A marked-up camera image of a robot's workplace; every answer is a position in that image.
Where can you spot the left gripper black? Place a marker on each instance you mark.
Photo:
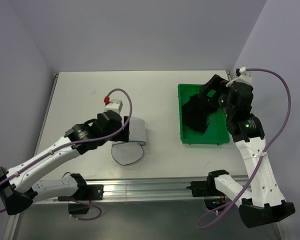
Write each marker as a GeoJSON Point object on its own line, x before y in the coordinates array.
{"type": "Point", "coordinates": [122, 136]}

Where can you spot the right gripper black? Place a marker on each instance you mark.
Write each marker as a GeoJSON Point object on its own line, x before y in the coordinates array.
{"type": "Point", "coordinates": [215, 83]}

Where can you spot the white mesh laundry bag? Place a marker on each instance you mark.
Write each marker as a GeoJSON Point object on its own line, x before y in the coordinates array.
{"type": "Point", "coordinates": [126, 153]}

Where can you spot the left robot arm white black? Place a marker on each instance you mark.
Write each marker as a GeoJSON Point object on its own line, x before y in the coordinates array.
{"type": "Point", "coordinates": [22, 185]}

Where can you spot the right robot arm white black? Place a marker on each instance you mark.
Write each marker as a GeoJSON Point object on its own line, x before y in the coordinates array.
{"type": "Point", "coordinates": [260, 201]}

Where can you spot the green plastic tray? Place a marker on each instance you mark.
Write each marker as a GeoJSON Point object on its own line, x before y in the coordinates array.
{"type": "Point", "coordinates": [216, 133]}

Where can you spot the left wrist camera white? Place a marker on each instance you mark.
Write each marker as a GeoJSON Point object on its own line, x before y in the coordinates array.
{"type": "Point", "coordinates": [113, 105]}

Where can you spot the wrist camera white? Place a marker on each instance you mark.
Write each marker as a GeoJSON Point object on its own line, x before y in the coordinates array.
{"type": "Point", "coordinates": [242, 76]}
{"type": "Point", "coordinates": [113, 105]}

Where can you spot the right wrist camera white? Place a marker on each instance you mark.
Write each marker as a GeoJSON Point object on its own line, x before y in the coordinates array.
{"type": "Point", "coordinates": [242, 76]}

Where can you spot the aluminium mounting rail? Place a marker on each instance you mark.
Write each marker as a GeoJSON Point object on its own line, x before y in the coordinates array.
{"type": "Point", "coordinates": [128, 191]}

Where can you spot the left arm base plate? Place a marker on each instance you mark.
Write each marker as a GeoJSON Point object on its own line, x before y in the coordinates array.
{"type": "Point", "coordinates": [90, 192]}

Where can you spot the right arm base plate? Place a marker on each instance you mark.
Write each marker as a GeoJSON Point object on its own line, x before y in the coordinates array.
{"type": "Point", "coordinates": [204, 188]}

